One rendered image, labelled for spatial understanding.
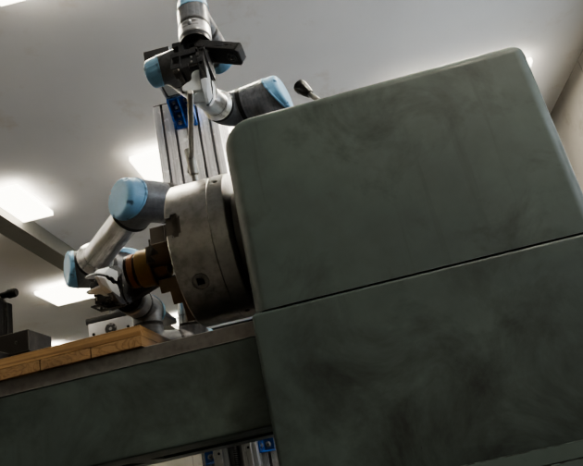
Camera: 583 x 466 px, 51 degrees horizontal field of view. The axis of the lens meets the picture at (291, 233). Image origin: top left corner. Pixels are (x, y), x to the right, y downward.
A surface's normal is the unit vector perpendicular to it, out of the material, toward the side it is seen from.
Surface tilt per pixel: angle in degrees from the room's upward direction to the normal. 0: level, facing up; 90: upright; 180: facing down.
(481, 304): 90
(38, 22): 180
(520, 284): 90
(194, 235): 97
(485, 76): 90
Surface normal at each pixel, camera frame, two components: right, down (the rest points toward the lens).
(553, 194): -0.17, -0.33
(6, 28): 0.20, 0.91
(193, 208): -0.21, -0.53
